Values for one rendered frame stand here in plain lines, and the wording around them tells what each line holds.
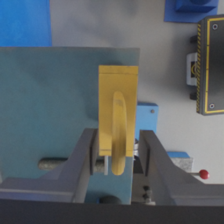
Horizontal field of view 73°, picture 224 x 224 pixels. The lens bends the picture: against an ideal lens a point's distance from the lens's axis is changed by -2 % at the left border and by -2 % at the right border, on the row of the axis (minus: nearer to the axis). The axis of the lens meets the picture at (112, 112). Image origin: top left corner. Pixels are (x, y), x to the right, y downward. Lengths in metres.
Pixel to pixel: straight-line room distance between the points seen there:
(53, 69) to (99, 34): 1.10
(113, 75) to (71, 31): 1.32
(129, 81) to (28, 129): 0.34
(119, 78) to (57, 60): 0.22
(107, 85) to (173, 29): 1.37
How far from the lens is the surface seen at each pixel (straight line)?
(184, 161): 1.70
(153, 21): 1.55
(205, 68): 1.31
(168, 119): 1.62
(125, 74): 0.25
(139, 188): 0.60
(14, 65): 0.48
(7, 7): 1.09
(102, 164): 0.46
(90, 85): 0.41
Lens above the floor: 1.46
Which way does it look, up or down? 75 degrees down
